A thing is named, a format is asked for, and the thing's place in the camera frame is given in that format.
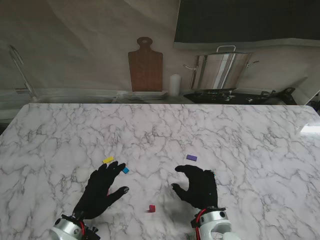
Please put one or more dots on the stack of white plates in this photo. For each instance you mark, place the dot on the stack of white plates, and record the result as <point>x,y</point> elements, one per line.
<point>147,95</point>

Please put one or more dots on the black gas stove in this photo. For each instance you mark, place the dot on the black gas stove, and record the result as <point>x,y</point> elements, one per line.
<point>215,96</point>

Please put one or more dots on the steel kitchen sink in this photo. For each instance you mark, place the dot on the steel kitchen sink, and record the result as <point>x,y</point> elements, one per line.
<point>75,100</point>

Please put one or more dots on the black frying pan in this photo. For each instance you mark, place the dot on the black frying pan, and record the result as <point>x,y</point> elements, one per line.
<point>280,97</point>

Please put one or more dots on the chrome kitchen faucet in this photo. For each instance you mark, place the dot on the chrome kitchen faucet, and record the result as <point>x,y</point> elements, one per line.
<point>22,72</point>

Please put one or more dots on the dark range hood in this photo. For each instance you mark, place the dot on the dark range hood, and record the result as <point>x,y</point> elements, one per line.
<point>250,20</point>

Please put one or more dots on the red domino block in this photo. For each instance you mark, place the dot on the red domino block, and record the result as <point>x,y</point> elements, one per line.
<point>152,208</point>

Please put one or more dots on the white cylinder candle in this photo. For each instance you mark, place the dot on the white cylinder candle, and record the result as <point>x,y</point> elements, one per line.
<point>175,85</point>

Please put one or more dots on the purple domino block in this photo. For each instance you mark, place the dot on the purple domino block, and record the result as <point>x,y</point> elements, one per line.
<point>192,157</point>

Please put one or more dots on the large steel stock pot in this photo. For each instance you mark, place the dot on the large steel stock pot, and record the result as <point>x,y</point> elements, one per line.
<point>222,70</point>

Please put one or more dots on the brown wooden cutting board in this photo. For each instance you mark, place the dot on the brown wooden cutting board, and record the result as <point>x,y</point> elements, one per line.
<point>145,70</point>

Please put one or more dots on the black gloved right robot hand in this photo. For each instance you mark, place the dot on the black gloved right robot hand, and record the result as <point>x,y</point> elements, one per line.
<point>202,187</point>

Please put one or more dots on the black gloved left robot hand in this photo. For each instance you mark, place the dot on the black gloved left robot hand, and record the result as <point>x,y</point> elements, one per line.
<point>98,195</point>

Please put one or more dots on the yellow domino block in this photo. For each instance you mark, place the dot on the yellow domino block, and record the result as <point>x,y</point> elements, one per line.
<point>108,160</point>

